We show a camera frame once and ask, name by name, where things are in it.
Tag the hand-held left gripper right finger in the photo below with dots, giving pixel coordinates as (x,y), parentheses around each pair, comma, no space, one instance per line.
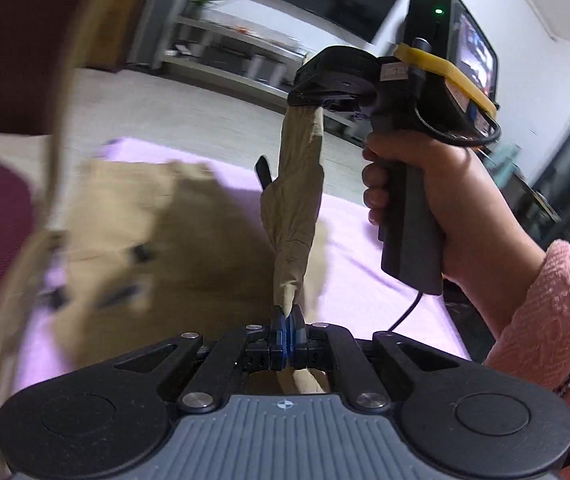
(294,342)

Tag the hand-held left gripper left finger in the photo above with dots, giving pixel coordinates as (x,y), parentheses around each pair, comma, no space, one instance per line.
(280,342)

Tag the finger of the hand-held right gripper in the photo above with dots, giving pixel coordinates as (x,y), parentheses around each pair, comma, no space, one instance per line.
(335,96)

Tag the khaki pants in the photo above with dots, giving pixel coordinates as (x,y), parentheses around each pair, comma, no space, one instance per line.
(175,240)

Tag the person's right forearm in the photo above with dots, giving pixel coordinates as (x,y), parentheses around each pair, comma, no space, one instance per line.
(555,320)

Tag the person's right hand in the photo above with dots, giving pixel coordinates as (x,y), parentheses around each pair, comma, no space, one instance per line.
(475,210)

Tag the small silver speaker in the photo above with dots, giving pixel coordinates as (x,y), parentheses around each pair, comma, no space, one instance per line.
(268,69)

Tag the pink fleece blanket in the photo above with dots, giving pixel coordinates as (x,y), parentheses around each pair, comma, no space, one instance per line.
(365,310)

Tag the grey television stand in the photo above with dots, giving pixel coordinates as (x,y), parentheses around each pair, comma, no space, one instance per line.
(245,46)

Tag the dark low cabinet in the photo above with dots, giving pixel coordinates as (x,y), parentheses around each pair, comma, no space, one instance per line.
(565,170)

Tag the tall grey floor speaker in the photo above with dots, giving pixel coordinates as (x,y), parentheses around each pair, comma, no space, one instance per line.
(160,15)

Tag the wooden cabinet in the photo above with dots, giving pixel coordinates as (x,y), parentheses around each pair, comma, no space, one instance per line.
(115,30)

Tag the maroon chair with gold frame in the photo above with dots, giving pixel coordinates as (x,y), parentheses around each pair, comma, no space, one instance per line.
(15,35)

